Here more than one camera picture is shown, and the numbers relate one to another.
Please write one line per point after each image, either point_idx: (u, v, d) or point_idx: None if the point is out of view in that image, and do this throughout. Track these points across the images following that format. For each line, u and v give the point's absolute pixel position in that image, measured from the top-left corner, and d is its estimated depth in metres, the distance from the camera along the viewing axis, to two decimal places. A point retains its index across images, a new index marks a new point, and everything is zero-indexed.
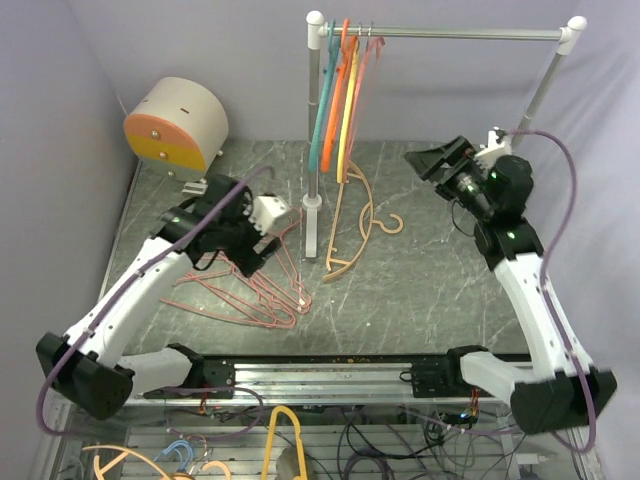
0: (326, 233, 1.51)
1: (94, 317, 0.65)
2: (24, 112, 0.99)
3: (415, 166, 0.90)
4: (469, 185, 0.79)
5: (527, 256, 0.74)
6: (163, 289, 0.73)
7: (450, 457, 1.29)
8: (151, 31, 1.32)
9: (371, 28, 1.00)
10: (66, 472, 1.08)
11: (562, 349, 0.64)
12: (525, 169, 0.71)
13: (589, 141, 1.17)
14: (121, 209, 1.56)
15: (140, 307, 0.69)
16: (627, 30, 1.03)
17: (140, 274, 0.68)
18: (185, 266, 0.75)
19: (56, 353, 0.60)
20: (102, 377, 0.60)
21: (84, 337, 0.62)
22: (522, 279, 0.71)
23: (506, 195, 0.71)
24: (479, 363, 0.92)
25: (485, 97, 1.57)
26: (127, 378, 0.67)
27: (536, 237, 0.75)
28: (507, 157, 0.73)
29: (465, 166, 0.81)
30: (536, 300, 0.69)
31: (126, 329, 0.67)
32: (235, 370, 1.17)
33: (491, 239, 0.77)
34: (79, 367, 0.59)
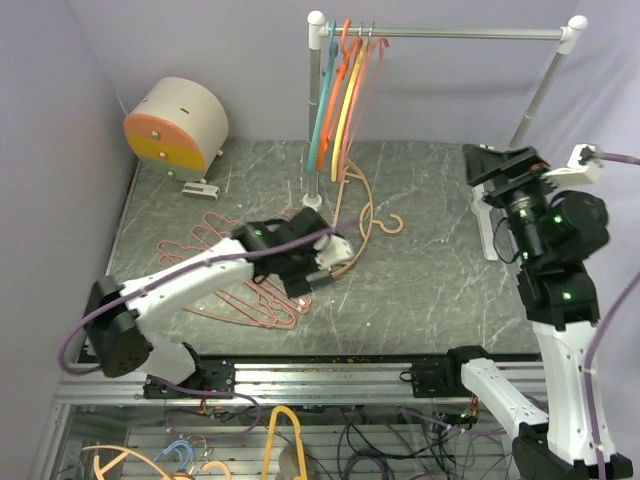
0: None
1: (153, 279, 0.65)
2: (24, 112, 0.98)
3: (470, 167, 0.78)
4: (523, 209, 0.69)
5: (579, 323, 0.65)
6: (219, 285, 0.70)
7: (450, 457, 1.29)
8: (151, 30, 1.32)
9: (371, 29, 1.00)
10: (66, 472, 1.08)
11: (588, 438, 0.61)
12: (599, 216, 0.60)
13: (590, 141, 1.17)
14: (120, 209, 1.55)
15: (194, 292, 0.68)
16: (627, 30, 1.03)
17: (207, 263, 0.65)
18: (244, 275, 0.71)
19: (108, 295, 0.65)
20: (130, 338, 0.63)
21: (137, 292, 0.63)
22: (565, 354, 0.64)
23: (566, 244, 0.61)
24: (476, 377, 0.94)
25: (486, 97, 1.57)
26: (146, 349, 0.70)
27: (596, 300, 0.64)
28: (579, 196, 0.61)
29: (525, 183, 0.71)
30: (573, 380, 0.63)
31: (172, 304, 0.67)
32: (235, 370, 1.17)
33: (539, 293, 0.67)
34: (118, 319, 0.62)
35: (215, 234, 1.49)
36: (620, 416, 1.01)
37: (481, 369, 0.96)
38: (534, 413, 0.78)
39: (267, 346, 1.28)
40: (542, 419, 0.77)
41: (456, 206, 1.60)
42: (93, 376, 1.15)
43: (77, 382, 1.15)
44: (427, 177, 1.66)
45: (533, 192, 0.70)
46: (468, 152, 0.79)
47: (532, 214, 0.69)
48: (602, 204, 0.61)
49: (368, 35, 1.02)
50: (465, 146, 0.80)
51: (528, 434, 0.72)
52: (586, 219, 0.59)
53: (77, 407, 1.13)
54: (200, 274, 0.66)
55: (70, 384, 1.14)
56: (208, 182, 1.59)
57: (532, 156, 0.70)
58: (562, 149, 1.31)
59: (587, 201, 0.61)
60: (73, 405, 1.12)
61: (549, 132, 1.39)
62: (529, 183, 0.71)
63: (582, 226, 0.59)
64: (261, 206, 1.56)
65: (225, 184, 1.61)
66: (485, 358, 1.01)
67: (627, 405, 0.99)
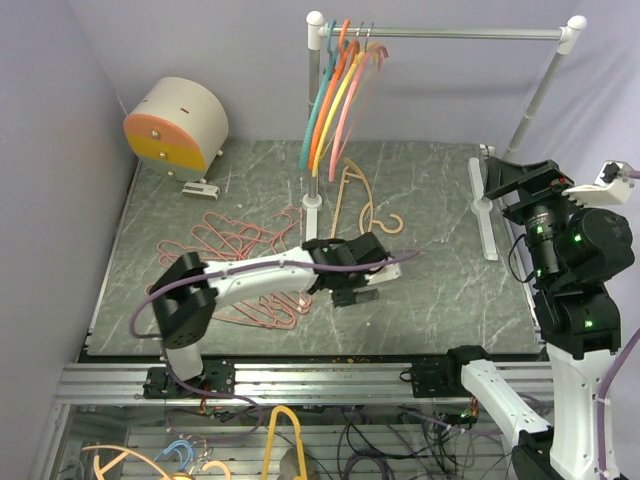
0: (325, 233, 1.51)
1: (233, 265, 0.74)
2: (24, 111, 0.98)
3: (493, 177, 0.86)
4: (541, 226, 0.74)
5: (597, 350, 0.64)
6: (280, 287, 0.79)
7: (450, 457, 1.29)
8: (151, 30, 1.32)
9: (370, 29, 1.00)
10: (66, 472, 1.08)
11: (594, 464, 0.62)
12: (621, 236, 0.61)
13: (589, 141, 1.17)
14: (120, 209, 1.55)
15: (261, 286, 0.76)
16: (627, 30, 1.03)
17: (280, 264, 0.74)
18: (302, 285, 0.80)
19: (192, 269, 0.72)
20: (205, 312, 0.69)
21: (219, 274, 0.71)
22: (581, 382, 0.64)
23: (589, 265, 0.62)
24: (477, 380, 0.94)
25: (485, 97, 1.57)
26: (201, 330, 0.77)
27: (616, 328, 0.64)
28: (600, 213, 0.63)
29: (546, 199, 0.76)
30: (585, 407, 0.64)
31: (242, 293, 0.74)
32: (235, 370, 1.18)
33: (558, 316, 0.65)
34: (200, 292, 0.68)
35: (215, 234, 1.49)
36: (619, 417, 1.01)
37: (482, 371, 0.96)
38: (534, 420, 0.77)
39: (267, 346, 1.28)
40: (543, 426, 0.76)
41: (456, 206, 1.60)
42: (94, 376, 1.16)
43: (77, 381, 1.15)
44: (427, 177, 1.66)
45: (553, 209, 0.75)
46: (490, 165, 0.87)
47: (550, 231, 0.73)
48: (624, 223, 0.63)
49: (367, 35, 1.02)
50: (487, 160, 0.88)
51: (528, 444, 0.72)
52: (608, 239, 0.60)
53: (77, 407, 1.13)
54: (272, 272, 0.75)
55: (70, 384, 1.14)
56: (208, 182, 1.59)
57: (552, 171, 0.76)
58: (562, 149, 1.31)
59: (608, 219, 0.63)
60: (74, 405, 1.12)
61: (548, 132, 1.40)
62: (550, 199, 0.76)
63: (605, 245, 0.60)
64: (261, 206, 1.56)
65: (225, 184, 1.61)
66: (485, 360, 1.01)
67: (626, 405, 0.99)
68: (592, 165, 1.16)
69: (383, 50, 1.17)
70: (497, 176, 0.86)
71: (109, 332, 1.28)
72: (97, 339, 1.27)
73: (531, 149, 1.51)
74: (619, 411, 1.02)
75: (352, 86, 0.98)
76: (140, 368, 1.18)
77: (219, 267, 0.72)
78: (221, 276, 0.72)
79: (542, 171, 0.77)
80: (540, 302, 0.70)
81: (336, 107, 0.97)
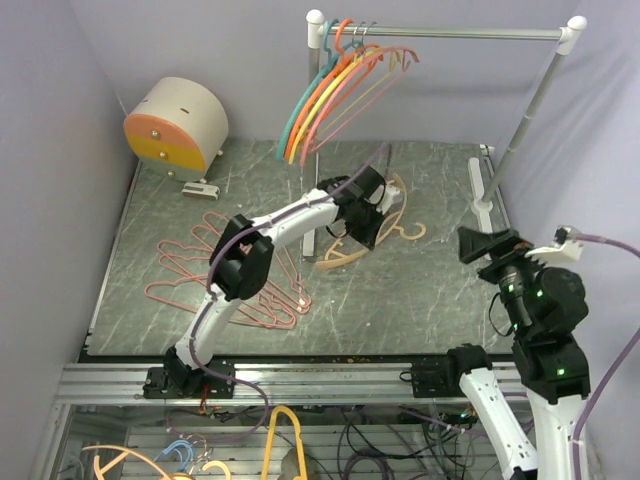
0: (325, 233, 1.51)
1: (272, 215, 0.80)
2: (25, 113, 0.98)
3: (463, 243, 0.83)
4: (512, 283, 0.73)
5: (570, 395, 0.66)
6: (312, 225, 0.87)
7: (451, 457, 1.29)
8: (150, 29, 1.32)
9: (367, 28, 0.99)
10: (66, 472, 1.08)
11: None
12: (576, 290, 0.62)
13: (589, 141, 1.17)
14: (120, 209, 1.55)
15: (302, 226, 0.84)
16: (628, 30, 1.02)
17: (308, 203, 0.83)
18: (328, 217, 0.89)
19: (242, 228, 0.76)
20: (268, 257, 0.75)
21: (266, 224, 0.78)
22: (556, 422, 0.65)
23: (553, 319, 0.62)
24: (478, 396, 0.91)
25: (485, 98, 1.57)
26: (263, 277, 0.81)
27: (586, 375, 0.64)
28: (556, 270, 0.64)
29: (513, 258, 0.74)
30: (561, 448, 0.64)
31: (288, 237, 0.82)
32: (235, 370, 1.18)
33: (531, 364, 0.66)
34: (258, 243, 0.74)
35: (215, 234, 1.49)
36: (614, 417, 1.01)
37: (483, 386, 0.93)
38: (529, 454, 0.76)
39: (267, 346, 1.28)
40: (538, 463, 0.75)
41: (456, 205, 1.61)
42: (94, 376, 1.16)
43: (78, 381, 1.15)
44: (427, 177, 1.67)
45: (522, 268, 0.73)
46: (463, 233, 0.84)
47: (521, 288, 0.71)
48: (579, 278, 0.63)
49: (364, 34, 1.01)
50: (459, 228, 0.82)
51: None
52: (565, 293, 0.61)
53: (77, 407, 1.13)
54: (306, 211, 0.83)
55: (71, 384, 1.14)
56: (208, 183, 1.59)
57: (511, 236, 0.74)
58: (563, 149, 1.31)
59: (564, 275, 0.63)
60: (74, 405, 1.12)
61: (548, 132, 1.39)
62: (515, 261, 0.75)
63: (563, 298, 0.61)
64: (261, 206, 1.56)
65: (225, 184, 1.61)
66: (487, 369, 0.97)
67: (621, 405, 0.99)
68: (592, 164, 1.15)
69: (412, 56, 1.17)
70: (467, 244, 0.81)
71: (109, 332, 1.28)
72: (97, 339, 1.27)
73: (531, 148, 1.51)
74: (613, 408, 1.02)
75: (345, 80, 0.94)
76: (140, 368, 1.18)
77: (265, 218, 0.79)
78: (269, 226, 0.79)
79: (503, 239, 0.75)
80: (517, 356, 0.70)
81: (324, 97, 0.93)
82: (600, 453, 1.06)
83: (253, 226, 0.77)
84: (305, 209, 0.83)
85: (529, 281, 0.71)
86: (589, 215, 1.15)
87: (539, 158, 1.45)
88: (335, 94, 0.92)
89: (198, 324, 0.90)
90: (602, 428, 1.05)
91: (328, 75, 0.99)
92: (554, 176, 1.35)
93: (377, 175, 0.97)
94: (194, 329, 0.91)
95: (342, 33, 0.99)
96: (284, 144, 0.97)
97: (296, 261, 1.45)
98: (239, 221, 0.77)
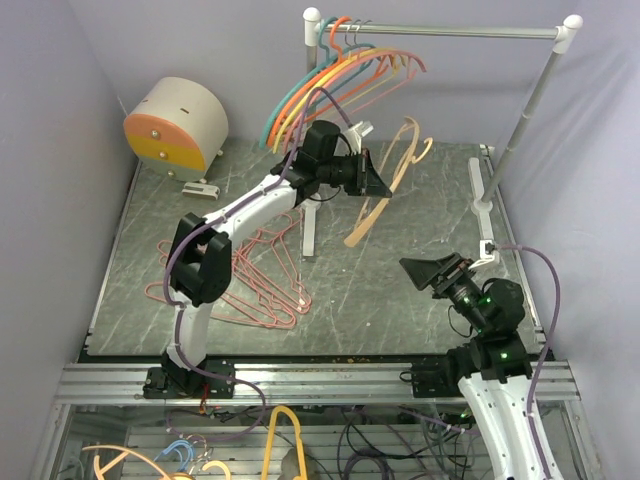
0: (325, 234, 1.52)
1: (226, 209, 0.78)
2: (25, 112, 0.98)
3: (412, 274, 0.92)
4: (465, 295, 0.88)
5: (516, 376, 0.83)
6: (269, 215, 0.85)
7: (451, 457, 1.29)
8: (149, 29, 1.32)
9: (359, 25, 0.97)
10: (66, 472, 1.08)
11: (542, 474, 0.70)
12: (516, 296, 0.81)
13: (589, 140, 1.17)
14: (120, 210, 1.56)
15: (259, 216, 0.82)
16: (627, 29, 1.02)
17: (264, 191, 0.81)
18: (287, 204, 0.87)
19: (194, 228, 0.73)
20: (225, 257, 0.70)
21: (220, 219, 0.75)
22: (511, 400, 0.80)
23: (500, 321, 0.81)
24: (476, 402, 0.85)
25: (485, 97, 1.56)
26: (229, 276, 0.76)
27: (525, 357, 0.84)
28: (502, 282, 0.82)
29: (458, 276, 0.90)
30: (521, 425, 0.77)
31: (245, 229, 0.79)
32: (235, 370, 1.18)
33: (485, 356, 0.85)
34: (214, 240, 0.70)
35: None
36: (614, 416, 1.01)
37: (481, 390, 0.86)
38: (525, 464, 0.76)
39: (267, 346, 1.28)
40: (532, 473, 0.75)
41: (456, 206, 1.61)
42: (94, 376, 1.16)
43: (78, 381, 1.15)
44: (426, 177, 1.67)
45: (467, 282, 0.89)
46: (408, 264, 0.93)
47: (473, 299, 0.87)
48: (519, 287, 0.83)
49: (357, 32, 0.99)
50: (403, 260, 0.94)
51: None
52: (508, 300, 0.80)
53: (77, 407, 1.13)
54: (260, 200, 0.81)
55: (71, 384, 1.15)
56: (208, 183, 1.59)
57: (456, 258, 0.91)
58: (562, 148, 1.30)
59: (508, 285, 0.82)
60: (73, 405, 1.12)
61: (547, 132, 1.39)
62: (461, 277, 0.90)
63: (506, 304, 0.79)
64: None
65: (225, 184, 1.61)
66: None
67: (621, 404, 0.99)
68: (592, 163, 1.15)
69: (421, 66, 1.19)
70: (418, 273, 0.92)
71: (110, 332, 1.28)
72: (97, 339, 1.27)
73: (530, 147, 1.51)
74: (612, 408, 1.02)
75: (336, 76, 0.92)
76: (140, 368, 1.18)
77: (218, 214, 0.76)
78: (223, 221, 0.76)
79: (452, 261, 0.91)
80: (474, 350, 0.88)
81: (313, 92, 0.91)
82: (600, 453, 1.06)
83: (206, 224, 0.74)
84: (261, 199, 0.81)
85: (476, 292, 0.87)
86: (588, 215, 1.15)
87: (539, 158, 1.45)
88: (324, 91, 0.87)
89: (178, 331, 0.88)
90: (604, 427, 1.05)
91: (323, 70, 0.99)
92: (553, 176, 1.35)
93: (321, 137, 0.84)
94: (175, 335, 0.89)
95: (336, 31, 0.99)
96: (268, 132, 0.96)
97: (296, 261, 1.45)
98: (190, 220, 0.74)
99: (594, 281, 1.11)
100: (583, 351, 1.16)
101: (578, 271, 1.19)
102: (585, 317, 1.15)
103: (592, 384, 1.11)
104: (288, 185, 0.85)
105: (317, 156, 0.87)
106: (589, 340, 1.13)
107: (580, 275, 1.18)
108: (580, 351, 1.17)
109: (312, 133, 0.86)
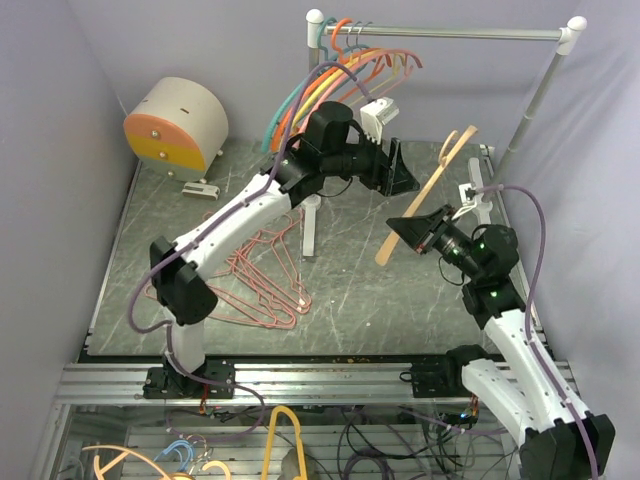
0: (325, 233, 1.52)
1: (200, 231, 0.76)
2: (25, 112, 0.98)
3: (403, 234, 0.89)
4: (455, 247, 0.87)
5: (510, 310, 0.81)
6: (262, 222, 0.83)
7: (450, 457, 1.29)
8: (150, 29, 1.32)
9: (361, 27, 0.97)
10: (66, 472, 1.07)
11: (558, 397, 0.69)
12: (511, 241, 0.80)
13: (590, 140, 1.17)
14: (120, 210, 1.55)
15: (244, 230, 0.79)
16: (628, 30, 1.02)
17: (245, 203, 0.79)
18: (283, 208, 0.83)
19: (165, 255, 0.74)
20: (195, 284, 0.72)
21: (190, 245, 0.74)
22: (511, 333, 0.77)
23: (492, 266, 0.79)
24: (479, 381, 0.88)
25: (486, 97, 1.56)
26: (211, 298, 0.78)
27: (517, 294, 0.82)
28: (496, 228, 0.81)
29: (446, 229, 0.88)
30: (527, 355, 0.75)
31: (224, 249, 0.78)
32: (235, 370, 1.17)
33: (475, 301, 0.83)
34: (183, 270, 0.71)
35: None
36: (614, 414, 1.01)
37: (482, 371, 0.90)
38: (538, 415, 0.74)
39: (267, 346, 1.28)
40: None
41: (457, 206, 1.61)
42: (94, 376, 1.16)
43: (78, 381, 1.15)
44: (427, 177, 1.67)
45: (455, 234, 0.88)
46: (394, 223, 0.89)
47: (465, 249, 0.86)
48: (513, 232, 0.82)
49: (359, 33, 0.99)
50: (388, 220, 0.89)
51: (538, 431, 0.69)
52: (501, 245, 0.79)
53: (77, 407, 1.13)
54: (240, 214, 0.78)
55: (71, 384, 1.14)
56: (208, 182, 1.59)
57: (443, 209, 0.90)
58: (563, 149, 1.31)
59: (502, 231, 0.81)
60: (73, 405, 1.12)
61: (548, 133, 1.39)
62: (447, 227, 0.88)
63: (499, 249, 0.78)
64: None
65: (225, 184, 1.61)
66: (484, 360, 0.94)
67: (622, 404, 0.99)
68: (593, 163, 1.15)
69: (416, 62, 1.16)
70: (407, 232, 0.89)
71: (110, 332, 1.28)
72: (97, 339, 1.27)
73: (531, 148, 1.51)
74: (611, 407, 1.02)
75: (340, 78, 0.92)
76: (140, 368, 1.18)
77: (188, 240, 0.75)
78: (193, 247, 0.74)
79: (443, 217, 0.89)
80: (465, 296, 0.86)
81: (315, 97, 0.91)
82: None
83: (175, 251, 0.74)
84: (242, 213, 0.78)
85: (465, 240, 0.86)
86: (589, 216, 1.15)
87: (540, 157, 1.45)
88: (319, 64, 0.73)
89: (169, 338, 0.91)
90: None
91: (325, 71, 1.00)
92: (554, 176, 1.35)
93: (327, 122, 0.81)
94: (167, 340, 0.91)
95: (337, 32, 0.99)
96: (270, 135, 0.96)
97: (296, 261, 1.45)
98: (161, 247, 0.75)
99: (594, 281, 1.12)
100: (583, 352, 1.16)
101: (580, 270, 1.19)
102: (586, 317, 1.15)
103: (591, 384, 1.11)
104: (273, 191, 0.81)
105: (322, 145, 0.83)
106: (588, 340, 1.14)
107: (580, 275, 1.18)
108: (580, 351, 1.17)
109: (317, 118, 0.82)
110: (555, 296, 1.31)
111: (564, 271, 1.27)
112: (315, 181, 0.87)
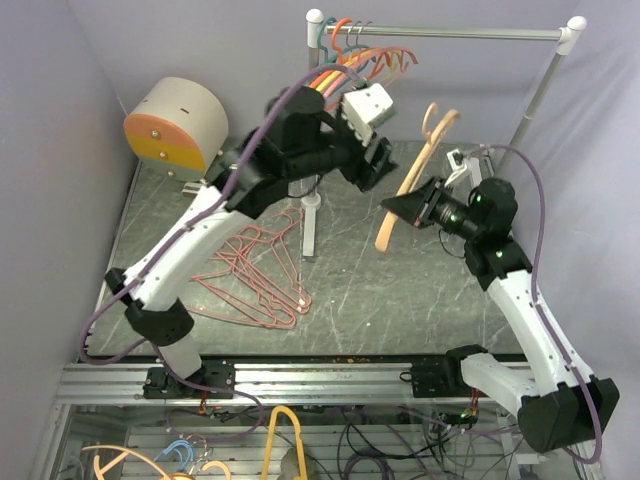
0: (325, 233, 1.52)
1: (147, 262, 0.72)
2: (24, 112, 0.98)
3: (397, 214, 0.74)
4: (452, 214, 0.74)
5: (516, 271, 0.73)
6: (221, 239, 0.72)
7: (451, 457, 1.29)
8: (150, 29, 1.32)
9: (361, 26, 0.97)
10: (66, 472, 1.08)
11: (563, 361, 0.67)
12: (507, 190, 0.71)
13: (590, 140, 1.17)
14: (120, 210, 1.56)
15: (196, 254, 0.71)
16: (628, 29, 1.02)
17: (188, 228, 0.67)
18: (242, 221, 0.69)
19: (116, 289, 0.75)
20: (148, 321, 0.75)
21: (135, 281, 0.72)
22: (515, 294, 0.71)
23: (493, 218, 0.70)
24: (479, 367, 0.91)
25: (486, 97, 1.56)
26: (178, 320, 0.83)
27: (524, 254, 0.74)
28: (490, 180, 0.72)
29: (440, 196, 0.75)
30: (531, 317, 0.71)
31: (174, 277, 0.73)
32: (235, 370, 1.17)
33: (480, 262, 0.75)
34: (131, 308, 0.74)
35: None
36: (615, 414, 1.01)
37: (481, 360, 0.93)
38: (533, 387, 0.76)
39: (267, 346, 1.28)
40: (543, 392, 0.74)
41: None
42: (94, 376, 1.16)
43: (78, 381, 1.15)
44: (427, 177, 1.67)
45: (450, 201, 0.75)
46: (388, 204, 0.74)
47: (462, 214, 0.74)
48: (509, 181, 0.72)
49: (359, 33, 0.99)
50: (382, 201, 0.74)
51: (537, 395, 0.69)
52: (498, 194, 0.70)
53: (77, 407, 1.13)
54: (185, 241, 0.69)
55: (71, 384, 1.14)
56: None
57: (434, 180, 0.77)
58: (563, 149, 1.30)
59: (497, 182, 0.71)
60: (74, 405, 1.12)
61: (548, 133, 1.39)
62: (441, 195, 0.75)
63: (496, 198, 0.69)
64: None
65: None
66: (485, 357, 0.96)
67: (622, 404, 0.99)
68: (593, 162, 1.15)
69: (413, 59, 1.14)
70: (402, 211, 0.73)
71: (110, 333, 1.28)
72: (97, 339, 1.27)
73: (531, 147, 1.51)
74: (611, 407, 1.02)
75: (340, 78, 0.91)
76: (140, 368, 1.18)
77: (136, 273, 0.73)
78: (141, 281, 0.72)
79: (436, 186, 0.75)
80: (468, 259, 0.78)
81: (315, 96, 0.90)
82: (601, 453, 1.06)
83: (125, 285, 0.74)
84: (185, 239, 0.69)
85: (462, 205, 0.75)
86: (589, 215, 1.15)
87: (540, 157, 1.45)
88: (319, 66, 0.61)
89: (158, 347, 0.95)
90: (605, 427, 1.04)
91: None
92: (554, 176, 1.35)
93: (289, 116, 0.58)
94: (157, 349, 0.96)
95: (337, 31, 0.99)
96: None
97: (296, 261, 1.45)
98: (112, 278, 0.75)
99: (594, 281, 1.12)
100: (583, 351, 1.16)
101: (580, 270, 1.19)
102: (586, 317, 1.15)
103: None
104: (219, 212, 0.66)
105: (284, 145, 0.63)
106: (589, 340, 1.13)
107: (581, 275, 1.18)
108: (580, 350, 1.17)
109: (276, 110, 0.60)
110: (555, 296, 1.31)
111: (564, 270, 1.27)
112: (277, 188, 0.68)
